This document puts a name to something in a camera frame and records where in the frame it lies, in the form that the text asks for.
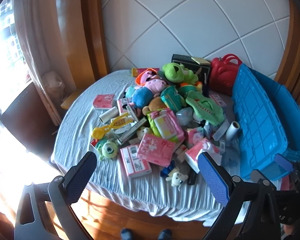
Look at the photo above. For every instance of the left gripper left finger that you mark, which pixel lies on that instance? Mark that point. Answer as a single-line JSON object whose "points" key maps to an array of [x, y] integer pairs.
{"points": [[66, 190]]}

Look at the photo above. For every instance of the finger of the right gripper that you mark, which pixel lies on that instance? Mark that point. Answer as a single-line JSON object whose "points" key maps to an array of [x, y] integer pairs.
{"points": [[283, 162]]}

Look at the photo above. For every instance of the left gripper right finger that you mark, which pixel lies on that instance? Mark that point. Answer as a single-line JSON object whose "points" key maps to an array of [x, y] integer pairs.
{"points": [[232, 192]]}

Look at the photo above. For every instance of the yellow snowball maker tongs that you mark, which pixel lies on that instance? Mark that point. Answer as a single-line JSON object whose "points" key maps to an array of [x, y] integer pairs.
{"points": [[120, 121]]}

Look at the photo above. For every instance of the long green white box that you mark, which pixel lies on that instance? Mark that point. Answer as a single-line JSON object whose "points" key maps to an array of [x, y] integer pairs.
{"points": [[130, 133]]}

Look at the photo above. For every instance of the pastel tissue pack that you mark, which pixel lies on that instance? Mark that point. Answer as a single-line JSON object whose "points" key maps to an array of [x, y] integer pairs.
{"points": [[193, 136]]}

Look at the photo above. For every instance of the green pink wipes pack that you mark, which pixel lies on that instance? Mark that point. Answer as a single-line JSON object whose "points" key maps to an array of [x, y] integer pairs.
{"points": [[165, 125]]}

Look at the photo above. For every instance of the blue plastic crate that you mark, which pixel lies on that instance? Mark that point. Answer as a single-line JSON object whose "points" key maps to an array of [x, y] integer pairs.
{"points": [[269, 118]]}

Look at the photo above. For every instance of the green one-eyed monster plush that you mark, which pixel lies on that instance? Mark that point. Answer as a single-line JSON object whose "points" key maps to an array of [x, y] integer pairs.
{"points": [[107, 149]]}

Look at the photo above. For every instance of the white paper roll right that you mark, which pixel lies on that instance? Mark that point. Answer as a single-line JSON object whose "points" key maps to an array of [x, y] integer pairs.
{"points": [[232, 130]]}

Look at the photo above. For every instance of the white paper roll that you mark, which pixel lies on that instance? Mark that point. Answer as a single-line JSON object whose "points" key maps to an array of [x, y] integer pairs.
{"points": [[232, 130], [109, 114]]}

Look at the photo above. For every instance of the pink white barcode tissue pack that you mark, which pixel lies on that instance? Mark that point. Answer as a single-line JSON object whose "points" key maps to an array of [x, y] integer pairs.
{"points": [[134, 167]]}

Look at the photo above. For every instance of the black rectangular case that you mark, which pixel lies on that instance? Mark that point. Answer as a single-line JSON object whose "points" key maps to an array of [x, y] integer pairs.
{"points": [[192, 177]]}

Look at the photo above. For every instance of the pink barcode box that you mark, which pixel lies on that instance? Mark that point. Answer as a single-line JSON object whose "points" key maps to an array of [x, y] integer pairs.
{"points": [[218, 99]]}

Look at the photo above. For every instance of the white paper roll left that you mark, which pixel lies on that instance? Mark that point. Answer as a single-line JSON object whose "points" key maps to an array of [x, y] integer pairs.
{"points": [[109, 114]]}

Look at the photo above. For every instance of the green crocodile plush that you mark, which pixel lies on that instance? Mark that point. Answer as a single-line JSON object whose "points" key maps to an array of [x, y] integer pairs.
{"points": [[205, 108]]}

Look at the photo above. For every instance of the small pink tissue pack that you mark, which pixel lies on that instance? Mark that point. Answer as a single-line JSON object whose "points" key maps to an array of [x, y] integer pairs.
{"points": [[104, 101]]}

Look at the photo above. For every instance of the small white dog plush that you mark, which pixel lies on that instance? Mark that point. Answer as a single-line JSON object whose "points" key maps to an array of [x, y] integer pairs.
{"points": [[176, 178]]}

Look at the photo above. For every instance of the red toy suitcase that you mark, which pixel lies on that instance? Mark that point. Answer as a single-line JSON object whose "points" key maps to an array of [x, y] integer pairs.
{"points": [[223, 73]]}

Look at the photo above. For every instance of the teal plush toy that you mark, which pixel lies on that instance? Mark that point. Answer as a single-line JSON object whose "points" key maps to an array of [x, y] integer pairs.
{"points": [[131, 90]]}

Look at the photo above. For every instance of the black gift box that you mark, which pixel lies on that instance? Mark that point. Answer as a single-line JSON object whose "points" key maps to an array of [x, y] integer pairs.
{"points": [[203, 71]]}

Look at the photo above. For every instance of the pink pig plush blue body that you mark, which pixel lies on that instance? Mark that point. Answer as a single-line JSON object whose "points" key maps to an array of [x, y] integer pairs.
{"points": [[150, 90]]}

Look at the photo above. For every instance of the green orange duck plush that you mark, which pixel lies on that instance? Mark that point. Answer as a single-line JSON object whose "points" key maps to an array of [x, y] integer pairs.
{"points": [[185, 88]]}

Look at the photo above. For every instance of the brown bear plush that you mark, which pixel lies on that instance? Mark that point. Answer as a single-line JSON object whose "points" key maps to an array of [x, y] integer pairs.
{"points": [[154, 105]]}

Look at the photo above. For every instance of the teal wipes pack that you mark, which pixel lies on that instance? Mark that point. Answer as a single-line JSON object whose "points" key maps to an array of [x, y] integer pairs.
{"points": [[172, 99]]}

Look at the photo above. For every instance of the yellow sticky note pad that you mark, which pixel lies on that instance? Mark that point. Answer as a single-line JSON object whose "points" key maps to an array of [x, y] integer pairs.
{"points": [[200, 60]]}

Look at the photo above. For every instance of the long pink yellow box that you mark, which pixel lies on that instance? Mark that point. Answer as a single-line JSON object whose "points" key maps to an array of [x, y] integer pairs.
{"points": [[137, 71]]}

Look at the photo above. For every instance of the green frog plush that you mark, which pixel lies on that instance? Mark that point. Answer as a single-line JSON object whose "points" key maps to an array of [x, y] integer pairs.
{"points": [[177, 73]]}

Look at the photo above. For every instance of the pig plush in orange hood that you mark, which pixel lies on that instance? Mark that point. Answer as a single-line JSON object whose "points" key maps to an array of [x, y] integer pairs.
{"points": [[142, 78]]}

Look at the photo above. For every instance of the pink curtain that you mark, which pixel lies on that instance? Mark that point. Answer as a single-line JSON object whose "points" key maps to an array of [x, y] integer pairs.
{"points": [[36, 23]]}

